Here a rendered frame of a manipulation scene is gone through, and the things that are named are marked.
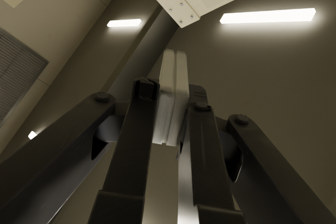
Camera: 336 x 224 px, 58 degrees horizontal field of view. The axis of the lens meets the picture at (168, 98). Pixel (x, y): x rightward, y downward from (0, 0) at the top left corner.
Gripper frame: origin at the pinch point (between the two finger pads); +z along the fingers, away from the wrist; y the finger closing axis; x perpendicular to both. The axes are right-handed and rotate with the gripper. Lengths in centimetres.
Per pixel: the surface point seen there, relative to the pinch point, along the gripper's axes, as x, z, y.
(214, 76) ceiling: -115, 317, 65
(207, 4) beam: -4, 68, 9
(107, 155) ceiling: -250, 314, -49
